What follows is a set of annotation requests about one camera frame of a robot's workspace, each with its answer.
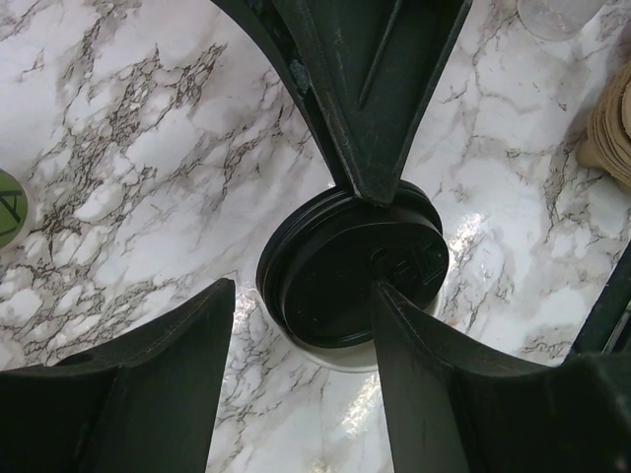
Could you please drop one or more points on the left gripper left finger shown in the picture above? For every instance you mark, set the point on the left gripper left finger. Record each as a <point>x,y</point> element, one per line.
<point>145,401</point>

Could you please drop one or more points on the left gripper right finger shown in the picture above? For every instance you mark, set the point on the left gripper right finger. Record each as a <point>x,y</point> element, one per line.
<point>455,405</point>

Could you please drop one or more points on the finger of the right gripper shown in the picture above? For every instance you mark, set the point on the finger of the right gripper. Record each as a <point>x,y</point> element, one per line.
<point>361,73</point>

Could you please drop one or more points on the green paper cup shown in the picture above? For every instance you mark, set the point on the green paper cup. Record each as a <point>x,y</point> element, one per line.
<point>361,358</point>
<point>17,211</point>

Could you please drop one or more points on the black coffee lid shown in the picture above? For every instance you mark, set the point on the black coffee lid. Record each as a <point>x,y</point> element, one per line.
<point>316,273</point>

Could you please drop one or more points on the clear plastic bottle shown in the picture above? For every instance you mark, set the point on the clear plastic bottle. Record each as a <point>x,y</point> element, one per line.
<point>557,19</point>

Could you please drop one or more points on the cardboard cup carrier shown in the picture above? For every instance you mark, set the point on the cardboard cup carrier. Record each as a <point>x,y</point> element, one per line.
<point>607,146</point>

